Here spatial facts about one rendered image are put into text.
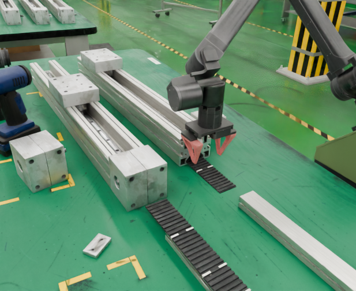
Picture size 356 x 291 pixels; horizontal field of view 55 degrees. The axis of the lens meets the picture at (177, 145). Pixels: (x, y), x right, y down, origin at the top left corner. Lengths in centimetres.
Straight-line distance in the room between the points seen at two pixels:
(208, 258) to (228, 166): 35
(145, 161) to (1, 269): 33
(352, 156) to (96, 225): 63
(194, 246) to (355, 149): 49
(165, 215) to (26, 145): 37
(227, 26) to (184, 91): 22
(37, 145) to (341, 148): 74
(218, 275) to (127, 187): 26
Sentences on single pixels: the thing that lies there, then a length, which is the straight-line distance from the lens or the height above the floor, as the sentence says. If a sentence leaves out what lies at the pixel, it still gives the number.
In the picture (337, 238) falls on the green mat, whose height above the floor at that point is 78.
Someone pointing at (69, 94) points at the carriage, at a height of 90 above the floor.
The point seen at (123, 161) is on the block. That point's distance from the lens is 75.
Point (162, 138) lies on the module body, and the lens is 94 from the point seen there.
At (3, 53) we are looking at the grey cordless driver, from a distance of 119.
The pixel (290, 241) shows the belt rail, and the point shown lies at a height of 80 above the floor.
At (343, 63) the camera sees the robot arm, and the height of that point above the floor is 102.
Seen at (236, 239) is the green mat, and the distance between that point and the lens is 71.
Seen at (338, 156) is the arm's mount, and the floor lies 82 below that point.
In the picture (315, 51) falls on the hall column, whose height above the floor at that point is 34.
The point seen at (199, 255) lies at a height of 81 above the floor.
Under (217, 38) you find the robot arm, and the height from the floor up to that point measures 110.
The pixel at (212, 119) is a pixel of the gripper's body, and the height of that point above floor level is 94.
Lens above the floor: 129
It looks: 31 degrees down
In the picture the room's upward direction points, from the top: 2 degrees clockwise
